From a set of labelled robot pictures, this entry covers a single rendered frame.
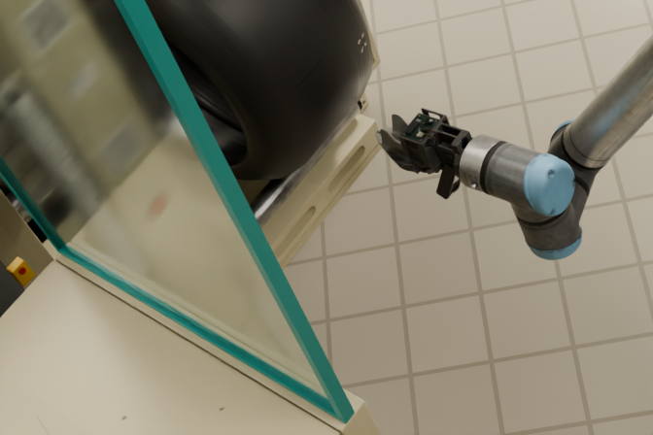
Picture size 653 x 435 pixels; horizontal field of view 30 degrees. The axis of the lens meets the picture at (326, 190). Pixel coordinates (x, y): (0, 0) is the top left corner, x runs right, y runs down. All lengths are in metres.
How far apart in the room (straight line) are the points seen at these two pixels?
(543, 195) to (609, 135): 0.15
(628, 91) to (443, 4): 1.97
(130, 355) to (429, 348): 1.47
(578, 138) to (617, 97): 0.14
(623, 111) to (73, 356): 0.89
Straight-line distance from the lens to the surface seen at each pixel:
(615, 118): 1.90
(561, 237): 1.98
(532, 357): 2.97
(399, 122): 2.07
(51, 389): 1.69
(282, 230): 2.22
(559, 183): 1.90
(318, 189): 2.26
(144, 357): 1.66
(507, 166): 1.90
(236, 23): 1.88
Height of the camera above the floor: 2.58
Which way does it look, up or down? 50 degrees down
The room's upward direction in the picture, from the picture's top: 23 degrees counter-clockwise
